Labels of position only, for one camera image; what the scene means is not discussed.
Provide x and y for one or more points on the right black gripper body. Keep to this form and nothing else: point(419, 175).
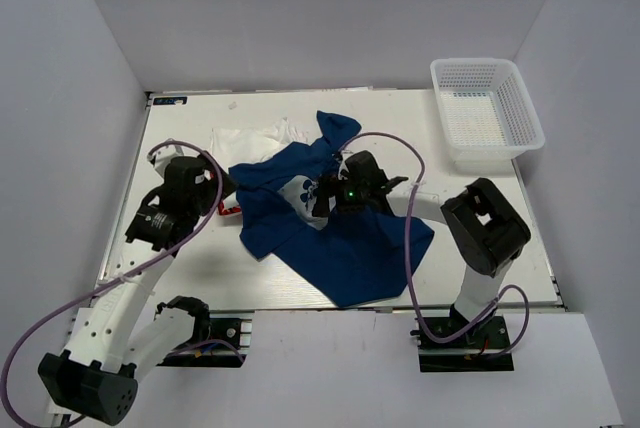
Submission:
point(352, 196)

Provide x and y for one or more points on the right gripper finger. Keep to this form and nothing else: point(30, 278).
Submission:
point(329, 185)
point(322, 207)

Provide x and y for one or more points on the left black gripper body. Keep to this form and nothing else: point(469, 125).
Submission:
point(204, 201)

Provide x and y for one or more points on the white and red t shirt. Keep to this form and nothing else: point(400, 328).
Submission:
point(230, 147)

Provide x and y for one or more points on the blue t shirt with print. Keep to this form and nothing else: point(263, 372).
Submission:
point(350, 258)

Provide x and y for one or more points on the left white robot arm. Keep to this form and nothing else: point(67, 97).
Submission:
point(99, 370)

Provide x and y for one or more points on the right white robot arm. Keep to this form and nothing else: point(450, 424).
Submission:
point(487, 230)

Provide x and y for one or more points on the blue label sticker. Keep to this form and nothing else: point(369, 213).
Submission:
point(169, 100)

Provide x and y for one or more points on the white perforated plastic basket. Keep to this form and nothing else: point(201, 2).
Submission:
point(485, 109)

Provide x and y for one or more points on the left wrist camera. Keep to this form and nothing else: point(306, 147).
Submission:
point(161, 157)

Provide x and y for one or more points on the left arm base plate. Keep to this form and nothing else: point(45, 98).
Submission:
point(226, 345)

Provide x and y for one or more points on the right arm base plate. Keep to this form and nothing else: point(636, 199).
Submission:
point(475, 352)

